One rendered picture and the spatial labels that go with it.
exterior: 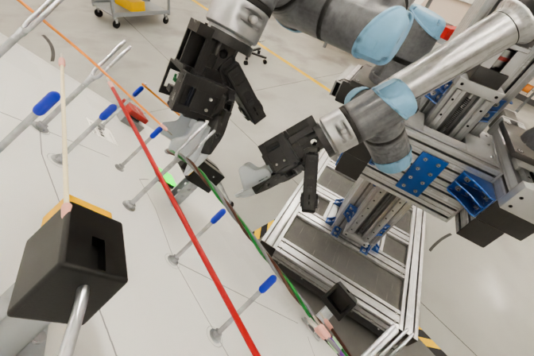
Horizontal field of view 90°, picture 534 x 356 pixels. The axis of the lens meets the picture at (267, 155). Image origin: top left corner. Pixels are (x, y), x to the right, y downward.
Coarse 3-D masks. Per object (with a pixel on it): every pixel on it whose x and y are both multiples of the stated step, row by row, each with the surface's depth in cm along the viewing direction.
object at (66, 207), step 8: (64, 64) 22; (64, 88) 20; (64, 96) 20; (64, 104) 19; (64, 112) 18; (64, 120) 18; (64, 128) 17; (64, 136) 17; (64, 144) 16; (64, 152) 16; (64, 160) 16; (64, 168) 15; (64, 176) 15; (64, 184) 15; (64, 192) 14; (64, 200) 14; (64, 208) 13
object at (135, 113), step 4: (124, 100) 58; (128, 104) 57; (132, 104) 60; (128, 108) 57; (132, 108) 57; (136, 108) 60; (128, 112) 56; (132, 112) 56; (136, 112) 57; (140, 112) 60; (132, 116) 58; (136, 116) 58; (140, 116) 58; (144, 116) 60; (136, 120) 59; (140, 120) 59; (144, 120) 59; (148, 120) 60
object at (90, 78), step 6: (114, 48) 31; (126, 48) 31; (108, 54) 31; (120, 54) 31; (102, 60) 31; (114, 60) 31; (108, 66) 30; (102, 72) 30; (90, 78) 31; (96, 78) 31; (84, 84) 31; (78, 90) 31; (72, 96) 31; (66, 102) 31; (60, 108) 31; (48, 114) 31; (54, 114) 31; (48, 120) 31; (36, 126) 30; (42, 126) 31
